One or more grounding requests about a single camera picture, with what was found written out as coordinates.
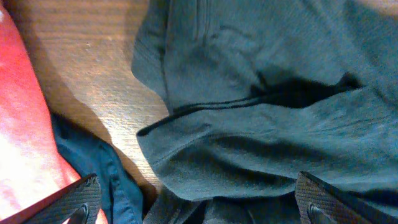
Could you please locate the dark green t-shirt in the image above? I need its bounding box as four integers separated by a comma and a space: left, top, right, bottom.
132, 0, 397, 223

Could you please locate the red soccer t-shirt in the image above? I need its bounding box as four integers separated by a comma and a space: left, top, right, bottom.
0, 2, 108, 224

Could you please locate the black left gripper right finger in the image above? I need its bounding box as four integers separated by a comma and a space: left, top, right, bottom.
295, 172, 397, 224

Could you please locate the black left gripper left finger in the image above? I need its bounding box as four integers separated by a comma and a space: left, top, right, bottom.
1, 174, 101, 224

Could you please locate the navy blue garment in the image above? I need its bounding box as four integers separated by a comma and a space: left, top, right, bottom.
51, 114, 144, 224

